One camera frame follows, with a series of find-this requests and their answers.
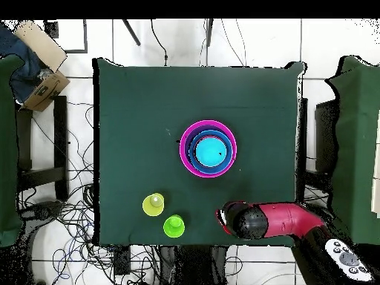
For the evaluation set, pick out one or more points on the medium blue bowl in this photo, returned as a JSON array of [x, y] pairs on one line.
[[192, 160]]

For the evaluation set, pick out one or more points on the small blue bowl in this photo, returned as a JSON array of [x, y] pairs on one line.
[[210, 153]]

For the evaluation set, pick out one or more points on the yellow cup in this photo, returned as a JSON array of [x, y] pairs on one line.
[[151, 206]]

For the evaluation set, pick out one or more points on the large pink bowl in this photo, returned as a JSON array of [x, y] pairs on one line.
[[207, 122]]

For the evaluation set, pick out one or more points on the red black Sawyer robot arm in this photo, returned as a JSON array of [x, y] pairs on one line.
[[285, 219]]

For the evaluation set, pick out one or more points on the green cup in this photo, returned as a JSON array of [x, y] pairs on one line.
[[174, 227]]

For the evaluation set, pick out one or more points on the black floor box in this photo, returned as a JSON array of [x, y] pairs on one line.
[[121, 261]]

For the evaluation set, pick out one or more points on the black box cabinet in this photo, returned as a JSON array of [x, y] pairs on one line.
[[325, 133]]

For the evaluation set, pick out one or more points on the dark green tablecloth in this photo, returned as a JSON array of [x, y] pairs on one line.
[[142, 95]]

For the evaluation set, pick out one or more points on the brown cardboard box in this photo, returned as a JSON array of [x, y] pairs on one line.
[[44, 92]]

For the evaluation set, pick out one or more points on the dark blue cloth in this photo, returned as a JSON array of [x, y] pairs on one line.
[[20, 74]]

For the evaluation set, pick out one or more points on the beige cushion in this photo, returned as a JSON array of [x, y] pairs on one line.
[[41, 44]]

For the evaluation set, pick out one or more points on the black pedestal foot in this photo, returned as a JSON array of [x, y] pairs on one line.
[[44, 209]]

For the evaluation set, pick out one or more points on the black stand frame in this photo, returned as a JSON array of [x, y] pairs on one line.
[[61, 133]]

